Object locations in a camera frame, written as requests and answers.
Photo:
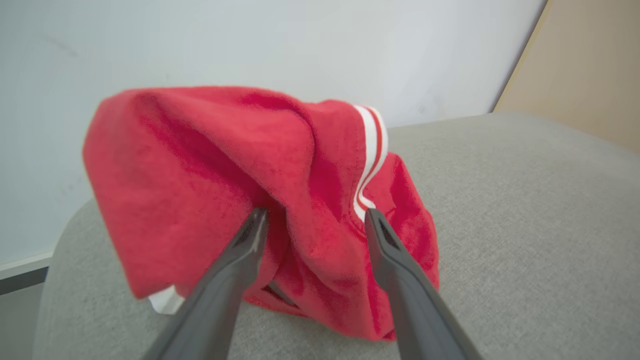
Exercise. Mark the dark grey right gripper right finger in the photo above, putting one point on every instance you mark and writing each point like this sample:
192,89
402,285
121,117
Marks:
415,305

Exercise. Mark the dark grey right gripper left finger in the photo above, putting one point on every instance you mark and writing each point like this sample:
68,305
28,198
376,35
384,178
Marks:
220,290

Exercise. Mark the red garment with white stripes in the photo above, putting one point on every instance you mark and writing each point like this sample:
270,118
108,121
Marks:
200,175

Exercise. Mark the grey fabric sofa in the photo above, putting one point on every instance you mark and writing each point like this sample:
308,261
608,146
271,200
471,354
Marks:
525,240

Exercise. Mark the black baseboard strip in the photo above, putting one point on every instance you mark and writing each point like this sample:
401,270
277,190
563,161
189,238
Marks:
20,283

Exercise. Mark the white baseboard trim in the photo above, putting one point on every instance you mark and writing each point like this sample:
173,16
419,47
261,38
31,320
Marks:
20,264

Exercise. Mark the beige wooden panel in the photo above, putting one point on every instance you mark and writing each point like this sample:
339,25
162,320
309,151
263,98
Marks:
585,65

